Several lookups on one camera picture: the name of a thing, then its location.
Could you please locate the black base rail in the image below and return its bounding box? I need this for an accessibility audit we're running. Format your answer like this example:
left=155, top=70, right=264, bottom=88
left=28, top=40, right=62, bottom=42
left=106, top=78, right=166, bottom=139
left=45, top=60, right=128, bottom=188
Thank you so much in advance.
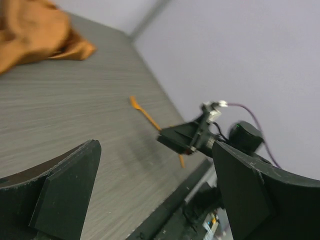
left=126, top=158, right=235, bottom=240

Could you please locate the orange satin napkin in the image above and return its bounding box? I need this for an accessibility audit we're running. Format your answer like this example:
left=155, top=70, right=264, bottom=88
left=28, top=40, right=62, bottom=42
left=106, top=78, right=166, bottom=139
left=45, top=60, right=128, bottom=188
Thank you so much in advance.
left=0, top=0, right=96, bottom=74

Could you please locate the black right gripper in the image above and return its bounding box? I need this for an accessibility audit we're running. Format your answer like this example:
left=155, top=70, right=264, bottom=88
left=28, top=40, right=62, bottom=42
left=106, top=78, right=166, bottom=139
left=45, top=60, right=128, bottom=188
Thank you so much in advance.
left=156, top=101, right=225, bottom=158

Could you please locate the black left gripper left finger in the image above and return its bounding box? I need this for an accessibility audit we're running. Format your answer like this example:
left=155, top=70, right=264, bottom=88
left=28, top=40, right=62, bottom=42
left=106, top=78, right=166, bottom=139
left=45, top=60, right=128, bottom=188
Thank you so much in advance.
left=0, top=139, right=102, bottom=240

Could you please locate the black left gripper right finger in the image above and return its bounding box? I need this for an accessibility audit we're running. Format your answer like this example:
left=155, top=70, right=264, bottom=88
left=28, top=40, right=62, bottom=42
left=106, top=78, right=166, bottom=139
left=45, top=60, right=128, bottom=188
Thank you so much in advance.
left=212, top=142, right=320, bottom=240

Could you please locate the orange plastic fork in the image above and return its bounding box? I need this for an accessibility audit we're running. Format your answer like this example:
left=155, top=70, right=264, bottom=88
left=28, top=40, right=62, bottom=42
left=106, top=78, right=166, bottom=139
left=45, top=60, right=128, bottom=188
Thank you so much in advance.
left=129, top=96, right=161, bottom=131

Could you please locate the orange plastic spoon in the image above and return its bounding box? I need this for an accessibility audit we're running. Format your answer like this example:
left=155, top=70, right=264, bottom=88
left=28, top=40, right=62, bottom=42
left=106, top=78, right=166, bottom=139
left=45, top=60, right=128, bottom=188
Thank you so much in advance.
left=178, top=154, right=185, bottom=168

